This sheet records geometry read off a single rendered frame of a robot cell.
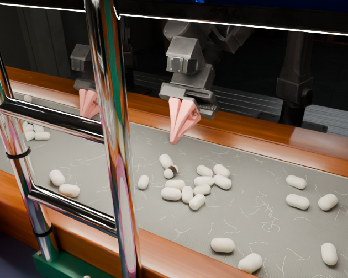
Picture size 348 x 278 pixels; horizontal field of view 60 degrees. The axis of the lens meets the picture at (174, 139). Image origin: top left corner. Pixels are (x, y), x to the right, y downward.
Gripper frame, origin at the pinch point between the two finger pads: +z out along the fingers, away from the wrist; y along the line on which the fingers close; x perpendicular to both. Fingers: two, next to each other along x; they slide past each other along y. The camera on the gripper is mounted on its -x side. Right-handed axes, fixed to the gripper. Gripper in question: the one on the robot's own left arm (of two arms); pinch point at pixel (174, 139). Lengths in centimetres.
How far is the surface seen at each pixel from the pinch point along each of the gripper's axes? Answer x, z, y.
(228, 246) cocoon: -4.0, 14.1, 15.3
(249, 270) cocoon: -5.4, 15.8, 18.8
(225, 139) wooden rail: 14.3, -7.0, 5.3
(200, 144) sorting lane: 13.3, -4.0, 0.7
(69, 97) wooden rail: 14.2, -7.9, -41.0
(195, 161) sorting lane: 9.0, 1.0, 2.2
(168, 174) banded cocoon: 3.0, 6.0, 0.3
